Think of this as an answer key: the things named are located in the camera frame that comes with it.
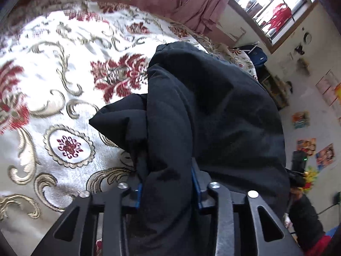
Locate pale wall calendar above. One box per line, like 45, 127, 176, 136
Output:
315, 70, 341, 107

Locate white rack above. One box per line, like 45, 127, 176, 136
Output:
238, 41, 261, 53

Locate floral bedspread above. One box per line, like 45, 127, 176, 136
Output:
0, 0, 259, 256

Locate yellow flower wall sticker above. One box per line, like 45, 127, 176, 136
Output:
304, 165, 319, 194

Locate wooden framed window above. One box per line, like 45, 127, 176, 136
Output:
228, 0, 319, 54

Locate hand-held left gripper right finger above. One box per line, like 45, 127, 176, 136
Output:
191, 159, 304, 256

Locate pink curtain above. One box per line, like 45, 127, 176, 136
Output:
133, 0, 241, 39

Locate red hanging garment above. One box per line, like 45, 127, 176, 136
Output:
266, 3, 294, 33

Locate blue bag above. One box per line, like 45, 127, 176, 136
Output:
248, 47, 268, 68

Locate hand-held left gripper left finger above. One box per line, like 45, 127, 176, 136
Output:
30, 175, 143, 256

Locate wooden shelf unit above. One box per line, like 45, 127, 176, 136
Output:
259, 73, 291, 110

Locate person's right forearm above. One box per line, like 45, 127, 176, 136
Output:
288, 191, 326, 249

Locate colourful wall poster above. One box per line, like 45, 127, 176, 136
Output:
291, 111, 311, 129
315, 143, 335, 169
296, 138, 317, 157

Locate person's red clothing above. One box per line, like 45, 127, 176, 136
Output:
303, 232, 341, 256

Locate black padded jacket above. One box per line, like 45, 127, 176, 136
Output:
89, 42, 291, 256

